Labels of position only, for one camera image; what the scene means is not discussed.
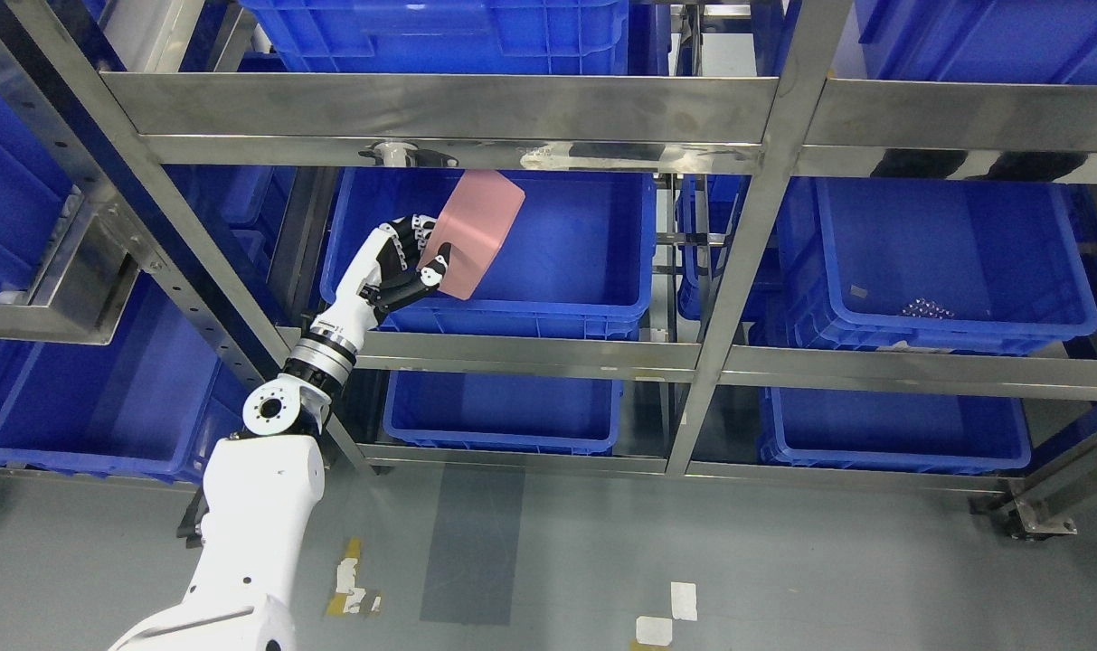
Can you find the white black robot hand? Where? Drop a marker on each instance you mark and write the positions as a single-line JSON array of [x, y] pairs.
[[385, 275]]

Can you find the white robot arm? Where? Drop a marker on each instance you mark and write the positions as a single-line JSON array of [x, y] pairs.
[[260, 487]]

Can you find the blue bin top middle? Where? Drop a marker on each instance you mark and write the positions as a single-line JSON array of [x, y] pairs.
[[448, 37]]

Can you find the pink plastic storage box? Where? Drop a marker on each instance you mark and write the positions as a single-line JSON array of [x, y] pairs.
[[474, 222]]

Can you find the blue bin top right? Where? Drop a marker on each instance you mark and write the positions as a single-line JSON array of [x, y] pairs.
[[1021, 42]]

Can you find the blue bin right middle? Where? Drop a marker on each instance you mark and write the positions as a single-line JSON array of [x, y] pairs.
[[931, 266]]

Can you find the steel storage rack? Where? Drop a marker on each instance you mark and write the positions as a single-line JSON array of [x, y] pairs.
[[115, 131]]

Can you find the blue bin lower right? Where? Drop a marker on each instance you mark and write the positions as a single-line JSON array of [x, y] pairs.
[[921, 433]]

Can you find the blue bin left large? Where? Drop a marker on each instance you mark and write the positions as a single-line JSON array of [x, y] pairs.
[[150, 404]]

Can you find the blue bin lower middle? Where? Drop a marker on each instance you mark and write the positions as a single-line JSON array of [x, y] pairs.
[[518, 413]]

